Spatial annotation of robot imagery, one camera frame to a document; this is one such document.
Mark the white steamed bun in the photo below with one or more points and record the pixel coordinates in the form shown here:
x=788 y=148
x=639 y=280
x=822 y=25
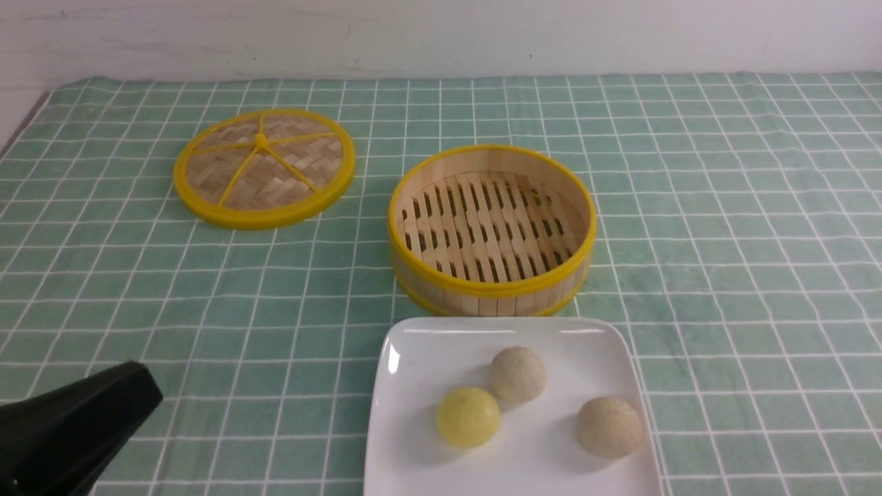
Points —
x=517 y=374

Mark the yellow steamed bun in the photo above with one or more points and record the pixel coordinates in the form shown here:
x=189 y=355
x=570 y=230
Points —
x=467 y=417

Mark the beige steamed bun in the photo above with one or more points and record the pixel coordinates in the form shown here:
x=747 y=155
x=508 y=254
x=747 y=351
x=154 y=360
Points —
x=609 y=428

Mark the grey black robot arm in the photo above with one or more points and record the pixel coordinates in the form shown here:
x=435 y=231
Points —
x=60 y=442

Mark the yellow rimmed bamboo steamer basket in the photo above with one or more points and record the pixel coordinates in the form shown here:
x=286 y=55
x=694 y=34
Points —
x=491 y=231

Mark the yellow rimmed bamboo steamer lid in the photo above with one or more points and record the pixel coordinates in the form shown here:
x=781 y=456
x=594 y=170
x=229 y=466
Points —
x=265 y=169

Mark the green checkered tablecloth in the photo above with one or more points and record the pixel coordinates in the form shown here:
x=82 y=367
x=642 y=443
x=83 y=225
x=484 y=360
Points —
x=738 y=251

